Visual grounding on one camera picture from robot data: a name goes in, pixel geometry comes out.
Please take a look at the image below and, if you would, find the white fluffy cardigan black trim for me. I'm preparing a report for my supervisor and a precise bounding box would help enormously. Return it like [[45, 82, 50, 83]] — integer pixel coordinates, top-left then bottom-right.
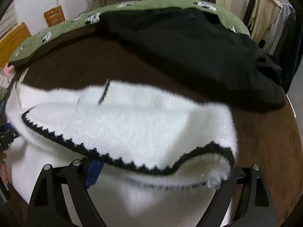
[[6, 81, 238, 226]]

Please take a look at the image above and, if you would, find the clothes rack with garments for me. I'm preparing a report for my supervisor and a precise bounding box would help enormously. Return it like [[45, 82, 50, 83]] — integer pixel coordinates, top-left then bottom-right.
[[243, 0, 302, 93]]

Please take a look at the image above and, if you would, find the person's left hand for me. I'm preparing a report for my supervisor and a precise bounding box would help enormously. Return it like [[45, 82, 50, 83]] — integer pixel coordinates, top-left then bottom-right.
[[0, 151, 9, 184]]

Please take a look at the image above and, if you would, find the green folded quilt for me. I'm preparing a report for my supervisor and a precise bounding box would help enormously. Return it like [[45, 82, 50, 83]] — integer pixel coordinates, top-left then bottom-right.
[[0, 86, 7, 101]]

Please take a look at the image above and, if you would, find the brown fleece blanket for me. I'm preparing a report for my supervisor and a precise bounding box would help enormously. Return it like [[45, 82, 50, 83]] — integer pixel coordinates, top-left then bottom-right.
[[15, 32, 302, 226]]

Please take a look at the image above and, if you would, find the wooden headboard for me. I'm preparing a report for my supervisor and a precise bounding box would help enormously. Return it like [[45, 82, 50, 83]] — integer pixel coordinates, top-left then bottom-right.
[[0, 22, 31, 69]]

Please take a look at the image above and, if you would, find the small wooden drawer cabinet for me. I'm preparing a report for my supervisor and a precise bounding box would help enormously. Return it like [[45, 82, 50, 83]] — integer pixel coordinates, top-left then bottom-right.
[[44, 6, 65, 27]]

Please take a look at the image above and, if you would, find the black garment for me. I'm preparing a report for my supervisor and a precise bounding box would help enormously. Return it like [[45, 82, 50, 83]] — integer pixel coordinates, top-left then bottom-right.
[[98, 7, 285, 112]]

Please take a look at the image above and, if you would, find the green panda bedsheet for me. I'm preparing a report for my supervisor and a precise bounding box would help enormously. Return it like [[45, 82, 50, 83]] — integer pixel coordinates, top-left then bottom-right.
[[8, 0, 250, 67]]

